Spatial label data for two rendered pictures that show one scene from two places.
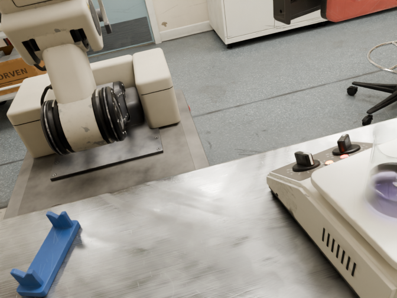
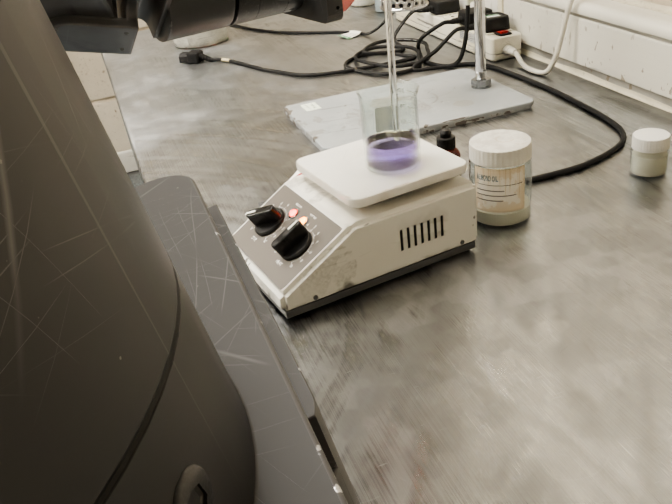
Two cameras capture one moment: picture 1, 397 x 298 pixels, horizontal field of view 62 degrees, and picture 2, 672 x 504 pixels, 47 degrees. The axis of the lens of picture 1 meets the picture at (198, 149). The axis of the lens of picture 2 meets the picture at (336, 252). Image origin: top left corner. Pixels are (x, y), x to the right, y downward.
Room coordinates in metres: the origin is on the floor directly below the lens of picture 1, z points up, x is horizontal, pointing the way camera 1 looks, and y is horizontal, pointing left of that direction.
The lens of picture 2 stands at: (0.36, 0.46, 1.11)
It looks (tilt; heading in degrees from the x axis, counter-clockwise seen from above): 29 degrees down; 259
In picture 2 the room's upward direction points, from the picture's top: 7 degrees counter-clockwise
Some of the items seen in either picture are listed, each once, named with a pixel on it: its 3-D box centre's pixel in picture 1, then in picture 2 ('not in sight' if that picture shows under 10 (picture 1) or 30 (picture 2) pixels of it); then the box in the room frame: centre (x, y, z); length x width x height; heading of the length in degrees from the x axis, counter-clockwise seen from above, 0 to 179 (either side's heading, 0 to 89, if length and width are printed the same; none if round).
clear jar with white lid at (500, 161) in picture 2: not in sight; (500, 178); (0.07, -0.18, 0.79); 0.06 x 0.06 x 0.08
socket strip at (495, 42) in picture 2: not in sight; (451, 23); (-0.16, -0.87, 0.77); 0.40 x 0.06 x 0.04; 95
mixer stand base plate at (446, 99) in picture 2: not in sight; (404, 106); (0.05, -0.53, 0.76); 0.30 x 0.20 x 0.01; 5
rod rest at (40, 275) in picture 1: (46, 248); not in sight; (0.26, 0.20, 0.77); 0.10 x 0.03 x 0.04; 166
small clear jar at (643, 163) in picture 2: not in sight; (649, 153); (-0.11, -0.20, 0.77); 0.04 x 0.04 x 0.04
